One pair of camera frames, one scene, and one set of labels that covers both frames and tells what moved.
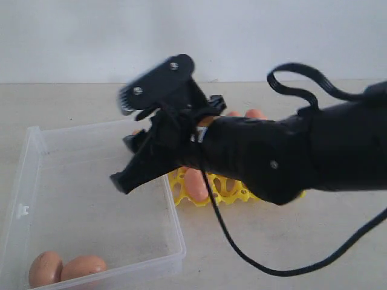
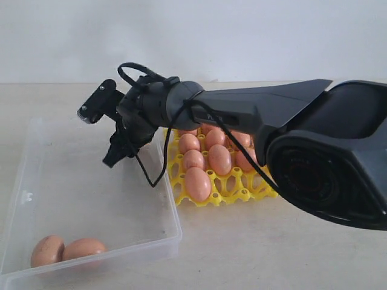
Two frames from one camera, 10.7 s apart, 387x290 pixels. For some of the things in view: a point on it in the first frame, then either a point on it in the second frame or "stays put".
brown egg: (45, 269) to (48, 249)
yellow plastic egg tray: (225, 190) stays put
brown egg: (82, 266) to (82, 247)
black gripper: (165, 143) to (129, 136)
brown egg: (195, 183) stays put
